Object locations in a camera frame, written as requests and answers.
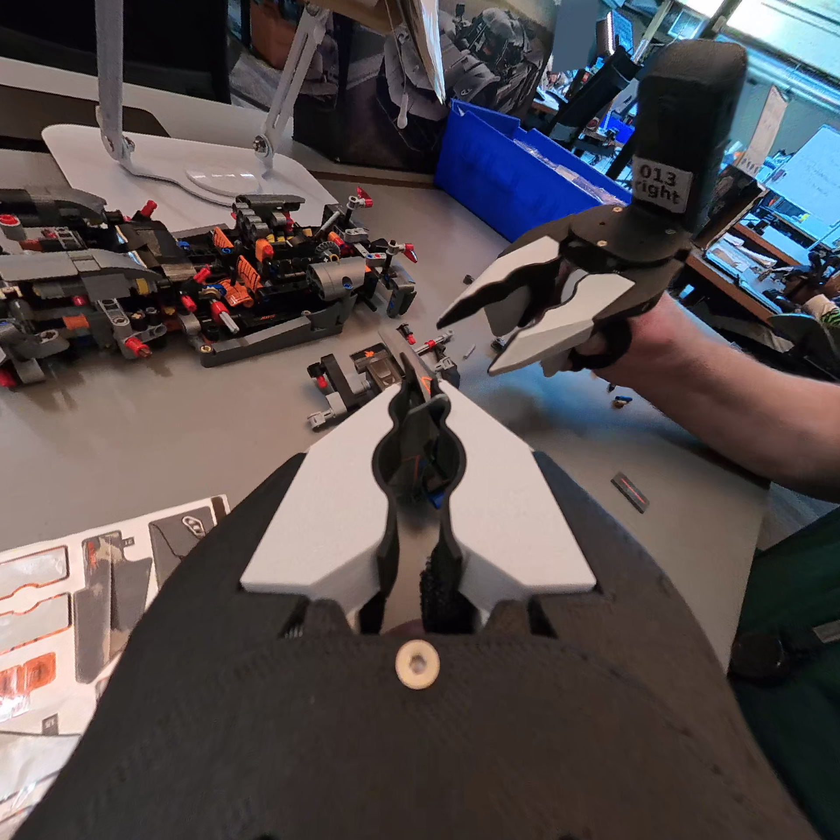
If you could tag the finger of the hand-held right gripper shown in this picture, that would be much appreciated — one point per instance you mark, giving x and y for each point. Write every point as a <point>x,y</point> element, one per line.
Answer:
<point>577,315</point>
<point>505,272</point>

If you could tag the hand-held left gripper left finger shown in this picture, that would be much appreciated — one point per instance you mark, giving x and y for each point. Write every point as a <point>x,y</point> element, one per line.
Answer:
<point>321,518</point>

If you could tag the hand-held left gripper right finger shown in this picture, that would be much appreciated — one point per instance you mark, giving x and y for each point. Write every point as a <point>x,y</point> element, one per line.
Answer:
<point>518,518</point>

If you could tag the dark grey lego panel piece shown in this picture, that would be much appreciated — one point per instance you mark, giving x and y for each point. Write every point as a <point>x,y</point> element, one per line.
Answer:
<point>423,426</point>

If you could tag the black grey lego frame assembly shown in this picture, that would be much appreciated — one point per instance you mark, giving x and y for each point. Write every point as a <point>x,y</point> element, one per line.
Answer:
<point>354,380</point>

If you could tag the person's right forearm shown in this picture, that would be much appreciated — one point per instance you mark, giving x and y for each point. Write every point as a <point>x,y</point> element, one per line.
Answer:
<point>754,407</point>

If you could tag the dark lego tile red line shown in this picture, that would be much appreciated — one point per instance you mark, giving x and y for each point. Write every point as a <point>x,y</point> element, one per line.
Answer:
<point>630,491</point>

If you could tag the small black red lego pin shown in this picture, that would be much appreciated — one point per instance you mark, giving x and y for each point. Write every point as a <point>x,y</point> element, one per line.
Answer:
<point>407,334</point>

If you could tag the lego instruction book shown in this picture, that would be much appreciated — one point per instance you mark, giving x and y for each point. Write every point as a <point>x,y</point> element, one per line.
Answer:
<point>423,46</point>

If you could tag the large lego car chassis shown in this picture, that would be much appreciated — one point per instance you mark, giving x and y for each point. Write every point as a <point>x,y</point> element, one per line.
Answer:
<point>262,282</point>

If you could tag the person's right hand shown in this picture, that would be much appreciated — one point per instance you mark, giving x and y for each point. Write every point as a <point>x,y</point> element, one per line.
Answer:
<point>656,348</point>

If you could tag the blue plastic bin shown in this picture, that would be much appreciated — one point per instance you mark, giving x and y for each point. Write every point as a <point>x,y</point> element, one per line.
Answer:
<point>499,177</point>

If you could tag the grey axle with red pin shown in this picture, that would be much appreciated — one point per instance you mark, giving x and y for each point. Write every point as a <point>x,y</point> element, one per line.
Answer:
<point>434,342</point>

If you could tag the white board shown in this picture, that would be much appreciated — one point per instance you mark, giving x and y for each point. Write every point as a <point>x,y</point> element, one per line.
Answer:
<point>817,184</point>

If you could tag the dark printed box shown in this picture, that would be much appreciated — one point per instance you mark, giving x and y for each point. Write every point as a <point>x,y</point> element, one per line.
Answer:
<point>485,46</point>

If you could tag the white sticker sheet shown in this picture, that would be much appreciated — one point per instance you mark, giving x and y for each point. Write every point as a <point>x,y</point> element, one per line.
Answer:
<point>52,623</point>

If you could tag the white book stand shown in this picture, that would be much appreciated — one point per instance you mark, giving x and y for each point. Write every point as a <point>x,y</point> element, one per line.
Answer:
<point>164,157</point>

